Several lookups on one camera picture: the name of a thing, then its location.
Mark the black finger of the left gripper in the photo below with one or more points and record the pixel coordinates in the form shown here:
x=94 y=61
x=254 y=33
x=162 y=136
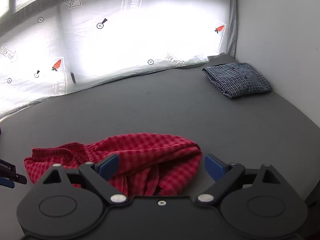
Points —
x=9 y=176

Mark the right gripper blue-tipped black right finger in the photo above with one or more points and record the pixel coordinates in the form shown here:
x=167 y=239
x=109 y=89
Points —
x=227 y=177

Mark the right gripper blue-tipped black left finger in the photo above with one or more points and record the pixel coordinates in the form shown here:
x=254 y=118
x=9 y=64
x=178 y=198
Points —
x=96 y=176

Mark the red checkered shorts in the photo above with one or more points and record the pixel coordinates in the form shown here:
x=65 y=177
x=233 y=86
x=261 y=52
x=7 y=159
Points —
x=149 y=164

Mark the folded blue plaid shirt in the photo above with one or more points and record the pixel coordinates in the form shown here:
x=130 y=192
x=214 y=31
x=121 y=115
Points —
x=237 y=79

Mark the white carrot-print curtain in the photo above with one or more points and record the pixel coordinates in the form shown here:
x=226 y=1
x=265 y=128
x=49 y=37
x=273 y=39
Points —
x=51 y=48

